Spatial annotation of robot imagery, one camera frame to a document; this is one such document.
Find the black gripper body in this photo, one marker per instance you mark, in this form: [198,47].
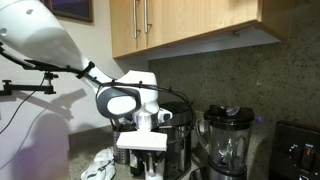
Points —
[146,156]

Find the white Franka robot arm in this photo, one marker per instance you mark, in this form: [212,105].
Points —
[40,33]

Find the black silver coffee maker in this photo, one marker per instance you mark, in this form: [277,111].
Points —
[180,140]

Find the dark green oil bottle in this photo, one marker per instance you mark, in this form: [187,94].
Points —
[135,165]

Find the steel utensil holder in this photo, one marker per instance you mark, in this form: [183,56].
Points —
[120,150]

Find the white cloth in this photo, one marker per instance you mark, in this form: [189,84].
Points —
[100,165]

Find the black silver blender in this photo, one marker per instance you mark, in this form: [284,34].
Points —
[228,143]

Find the black toaster oven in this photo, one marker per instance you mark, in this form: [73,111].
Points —
[300,153]

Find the dark framed picture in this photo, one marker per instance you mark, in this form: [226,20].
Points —
[71,8]

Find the wooden wall cabinet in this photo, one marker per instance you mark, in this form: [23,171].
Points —
[200,20]

